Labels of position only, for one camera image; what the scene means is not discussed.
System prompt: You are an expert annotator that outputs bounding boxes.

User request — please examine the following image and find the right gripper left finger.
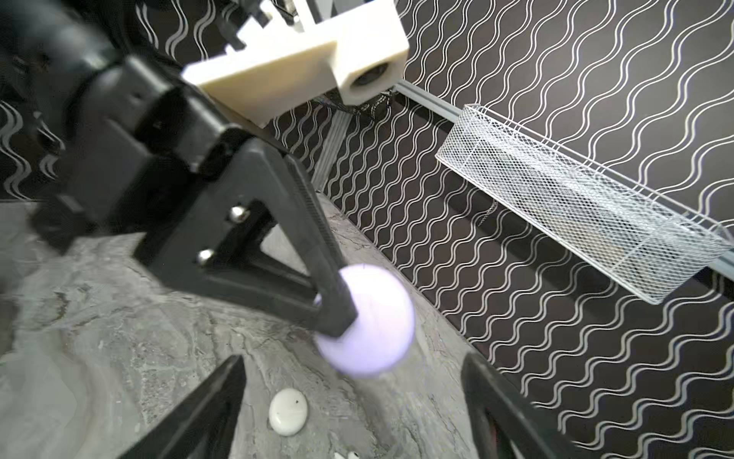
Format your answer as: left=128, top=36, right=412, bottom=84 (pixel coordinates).
left=122, top=355, right=247, bottom=458

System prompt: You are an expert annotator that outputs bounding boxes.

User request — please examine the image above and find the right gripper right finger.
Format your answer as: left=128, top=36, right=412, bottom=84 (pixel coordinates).
left=461, top=353, right=579, bottom=458

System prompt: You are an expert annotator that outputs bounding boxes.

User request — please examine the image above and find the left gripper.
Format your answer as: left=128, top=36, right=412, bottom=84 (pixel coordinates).
left=31, top=57, right=357, bottom=338

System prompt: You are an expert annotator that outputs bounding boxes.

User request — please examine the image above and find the purple round earbud case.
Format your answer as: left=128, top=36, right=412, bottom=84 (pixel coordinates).
left=313, top=264, right=416, bottom=378

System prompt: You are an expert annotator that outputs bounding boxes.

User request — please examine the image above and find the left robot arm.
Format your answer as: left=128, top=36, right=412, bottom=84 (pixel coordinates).
left=1, top=1, right=357, bottom=338

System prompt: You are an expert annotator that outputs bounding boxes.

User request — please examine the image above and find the white round earbud case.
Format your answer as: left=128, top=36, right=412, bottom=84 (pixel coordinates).
left=268, top=388, right=309, bottom=437

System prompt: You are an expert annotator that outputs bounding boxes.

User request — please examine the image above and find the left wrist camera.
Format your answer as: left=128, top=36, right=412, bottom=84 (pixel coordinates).
left=181, top=1, right=409, bottom=126

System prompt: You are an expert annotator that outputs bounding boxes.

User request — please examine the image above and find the white wire mesh basket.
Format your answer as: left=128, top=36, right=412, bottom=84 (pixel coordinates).
left=437, top=104, right=733, bottom=304

